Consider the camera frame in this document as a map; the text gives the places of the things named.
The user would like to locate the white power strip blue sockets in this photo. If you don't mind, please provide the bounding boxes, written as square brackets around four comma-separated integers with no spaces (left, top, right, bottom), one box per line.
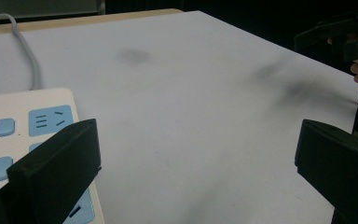
[0,88,105,224]

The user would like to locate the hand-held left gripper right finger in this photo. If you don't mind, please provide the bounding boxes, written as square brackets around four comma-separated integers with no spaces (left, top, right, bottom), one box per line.
[294,119,358,224]

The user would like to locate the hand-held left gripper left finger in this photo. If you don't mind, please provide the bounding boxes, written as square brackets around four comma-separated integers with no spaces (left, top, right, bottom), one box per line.
[7,118,103,224]

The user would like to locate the grey power strip cable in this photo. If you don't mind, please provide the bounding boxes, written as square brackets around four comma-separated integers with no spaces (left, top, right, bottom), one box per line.
[0,13,43,91]

